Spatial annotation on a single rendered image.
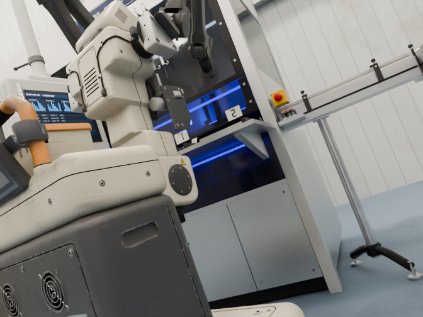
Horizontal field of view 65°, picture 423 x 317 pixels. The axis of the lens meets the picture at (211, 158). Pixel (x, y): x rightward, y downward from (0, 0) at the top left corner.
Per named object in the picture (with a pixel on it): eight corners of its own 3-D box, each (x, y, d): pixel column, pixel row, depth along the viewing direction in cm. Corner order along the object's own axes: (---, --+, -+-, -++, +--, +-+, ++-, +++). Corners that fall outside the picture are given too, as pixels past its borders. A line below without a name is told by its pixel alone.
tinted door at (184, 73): (177, 104, 194) (145, 14, 200) (244, 70, 177) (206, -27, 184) (177, 104, 193) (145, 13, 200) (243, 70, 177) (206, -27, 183)
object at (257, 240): (136, 293, 331) (109, 209, 340) (346, 238, 253) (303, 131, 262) (52, 350, 239) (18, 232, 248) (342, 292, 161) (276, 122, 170)
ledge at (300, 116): (284, 127, 183) (282, 124, 183) (307, 117, 178) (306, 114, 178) (279, 126, 170) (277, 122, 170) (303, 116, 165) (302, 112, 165)
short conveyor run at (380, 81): (282, 130, 178) (272, 103, 180) (287, 131, 193) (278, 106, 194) (423, 72, 152) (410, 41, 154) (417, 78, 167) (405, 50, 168)
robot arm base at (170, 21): (135, 33, 106) (160, 11, 99) (145, 23, 112) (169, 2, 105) (153, 55, 109) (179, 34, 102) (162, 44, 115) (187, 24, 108)
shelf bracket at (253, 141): (264, 159, 173) (255, 136, 175) (269, 157, 172) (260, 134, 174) (244, 162, 142) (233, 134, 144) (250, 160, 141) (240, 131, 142)
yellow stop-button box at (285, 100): (277, 108, 176) (272, 95, 177) (290, 102, 174) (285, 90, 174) (274, 107, 169) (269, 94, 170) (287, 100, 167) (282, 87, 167)
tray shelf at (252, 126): (172, 172, 204) (171, 170, 205) (279, 128, 178) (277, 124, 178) (122, 180, 160) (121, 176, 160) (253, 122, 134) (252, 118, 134)
